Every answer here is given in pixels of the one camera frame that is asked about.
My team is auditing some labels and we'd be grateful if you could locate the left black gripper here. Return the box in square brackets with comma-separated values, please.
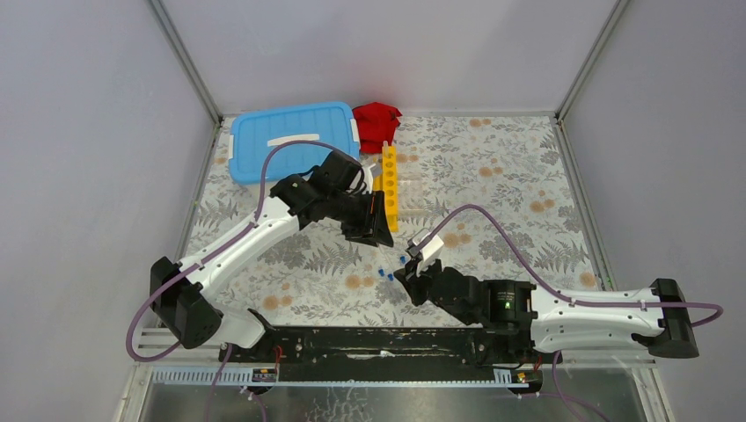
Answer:
[325, 189, 394, 249]

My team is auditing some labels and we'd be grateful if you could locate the blue plastic bin lid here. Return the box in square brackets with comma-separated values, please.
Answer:
[228, 101, 360, 186]

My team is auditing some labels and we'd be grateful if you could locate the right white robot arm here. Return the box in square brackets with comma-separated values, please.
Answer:
[393, 261, 699, 362]

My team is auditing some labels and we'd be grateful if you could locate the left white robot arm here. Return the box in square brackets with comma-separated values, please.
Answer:
[150, 150, 393, 361]

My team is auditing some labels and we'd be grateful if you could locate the yellow test tube rack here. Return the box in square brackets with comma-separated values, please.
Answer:
[373, 145, 399, 233]

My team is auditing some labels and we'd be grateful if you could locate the clear plastic tube rack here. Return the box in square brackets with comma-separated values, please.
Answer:
[398, 173, 427, 217]

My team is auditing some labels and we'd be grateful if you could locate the red cloth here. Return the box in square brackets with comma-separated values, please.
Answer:
[352, 102, 402, 154]

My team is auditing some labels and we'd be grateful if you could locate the floral patterned table mat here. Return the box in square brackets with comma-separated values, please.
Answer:
[217, 116, 609, 327]

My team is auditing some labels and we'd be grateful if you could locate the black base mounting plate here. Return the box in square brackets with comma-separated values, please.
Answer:
[219, 326, 552, 383]

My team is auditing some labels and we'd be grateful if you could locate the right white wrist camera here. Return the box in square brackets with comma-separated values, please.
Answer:
[406, 229, 444, 267]

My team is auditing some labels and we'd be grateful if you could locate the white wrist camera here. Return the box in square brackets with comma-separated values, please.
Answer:
[406, 229, 444, 267]
[362, 163, 380, 193]

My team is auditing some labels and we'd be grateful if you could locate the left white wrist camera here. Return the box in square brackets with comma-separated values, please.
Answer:
[362, 163, 380, 193]

